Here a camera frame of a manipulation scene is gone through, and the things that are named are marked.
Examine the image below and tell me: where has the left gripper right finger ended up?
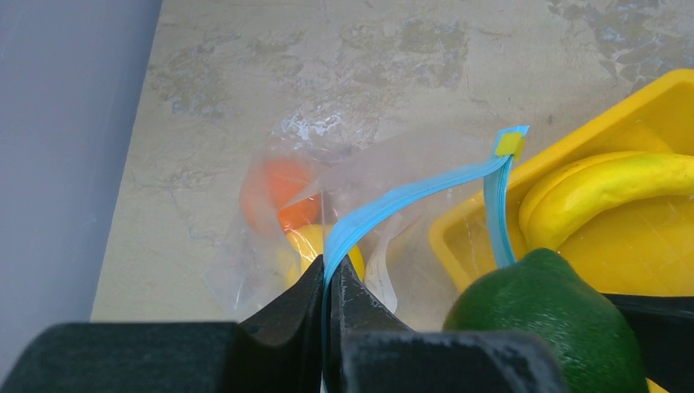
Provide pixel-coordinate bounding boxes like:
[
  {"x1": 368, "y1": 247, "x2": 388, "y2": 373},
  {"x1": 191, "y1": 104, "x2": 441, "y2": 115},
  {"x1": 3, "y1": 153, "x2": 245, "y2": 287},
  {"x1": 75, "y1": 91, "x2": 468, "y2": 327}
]
[{"x1": 324, "y1": 259, "x2": 568, "y2": 392}]

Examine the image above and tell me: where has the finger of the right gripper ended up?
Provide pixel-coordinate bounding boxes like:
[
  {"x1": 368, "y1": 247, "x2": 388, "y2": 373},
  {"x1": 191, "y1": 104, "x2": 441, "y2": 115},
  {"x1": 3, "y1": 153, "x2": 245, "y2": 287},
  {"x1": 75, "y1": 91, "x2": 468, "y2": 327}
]
[{"x1": 606, "y1": 294, "x2": 693, "y2": 392}]

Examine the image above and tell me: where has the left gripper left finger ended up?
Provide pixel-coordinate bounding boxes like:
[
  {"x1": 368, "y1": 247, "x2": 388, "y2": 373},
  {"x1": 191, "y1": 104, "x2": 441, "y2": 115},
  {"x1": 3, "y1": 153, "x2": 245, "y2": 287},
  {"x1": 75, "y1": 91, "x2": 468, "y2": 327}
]
[{"x1": 1, "y1": 259, "x2": 324, "y2": 392}]

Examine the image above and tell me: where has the yellow lemon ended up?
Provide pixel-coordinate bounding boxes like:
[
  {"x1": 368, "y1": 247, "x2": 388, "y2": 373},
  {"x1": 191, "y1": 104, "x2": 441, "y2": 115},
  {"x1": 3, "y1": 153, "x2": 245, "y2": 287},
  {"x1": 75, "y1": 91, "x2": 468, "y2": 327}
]
[{"x1": 278, "y1": 224, "x2": 332, "y2": 286}]

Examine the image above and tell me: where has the green avocado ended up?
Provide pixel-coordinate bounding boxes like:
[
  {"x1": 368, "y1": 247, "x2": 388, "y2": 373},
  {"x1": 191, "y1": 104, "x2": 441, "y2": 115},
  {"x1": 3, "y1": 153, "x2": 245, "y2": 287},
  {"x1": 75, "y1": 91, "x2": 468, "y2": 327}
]
[{"x1": 442, "y1": 248, "x2": 649, "y2": 392}]

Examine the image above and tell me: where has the clear zip top bag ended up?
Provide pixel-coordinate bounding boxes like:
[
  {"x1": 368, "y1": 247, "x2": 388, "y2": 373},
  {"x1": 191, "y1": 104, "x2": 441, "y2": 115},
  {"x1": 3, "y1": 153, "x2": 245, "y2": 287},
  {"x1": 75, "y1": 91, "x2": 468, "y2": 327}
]
[{"x1": 201, "y1": 101, "x2": 531, "y2": 393}]

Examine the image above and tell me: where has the orange fruit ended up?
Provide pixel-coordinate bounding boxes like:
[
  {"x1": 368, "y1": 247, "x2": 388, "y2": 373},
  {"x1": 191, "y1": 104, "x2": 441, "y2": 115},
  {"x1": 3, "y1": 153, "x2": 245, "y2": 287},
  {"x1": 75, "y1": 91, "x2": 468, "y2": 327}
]
[{"x1": 239, "y1": 158, "x2": 321, "y2": 234}]

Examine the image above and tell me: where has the yellow banana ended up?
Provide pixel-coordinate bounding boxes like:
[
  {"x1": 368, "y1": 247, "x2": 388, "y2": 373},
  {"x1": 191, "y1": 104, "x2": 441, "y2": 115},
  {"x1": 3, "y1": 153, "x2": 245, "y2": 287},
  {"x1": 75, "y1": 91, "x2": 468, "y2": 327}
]
[{"x1": 519, "y1": 151, "x2": 693, "y2": 250}]

